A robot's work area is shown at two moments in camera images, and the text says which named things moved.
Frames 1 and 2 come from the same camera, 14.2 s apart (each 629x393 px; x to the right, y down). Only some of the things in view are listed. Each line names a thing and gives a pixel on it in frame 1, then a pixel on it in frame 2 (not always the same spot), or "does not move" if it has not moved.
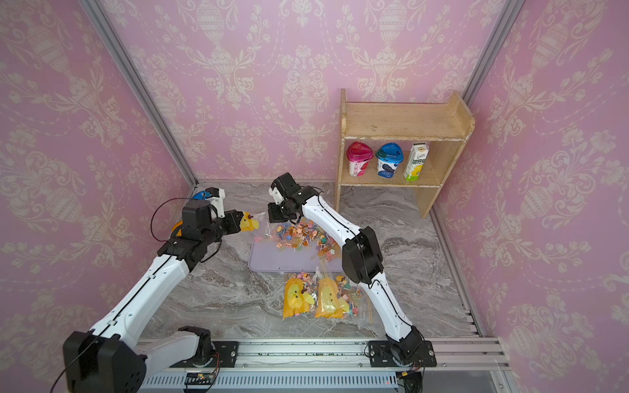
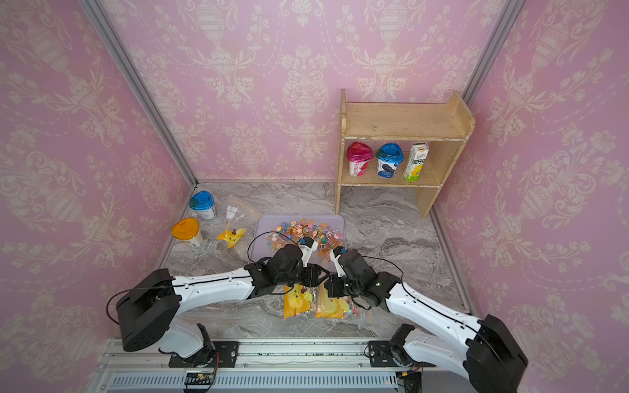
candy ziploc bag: [300, 293] does not move
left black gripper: [233, 221] → [314, 273]
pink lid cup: [359, 155] does not move
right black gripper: [275, 216] → [333, 290]
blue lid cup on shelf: [388, 156] does not move
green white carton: [416, 160] does not move
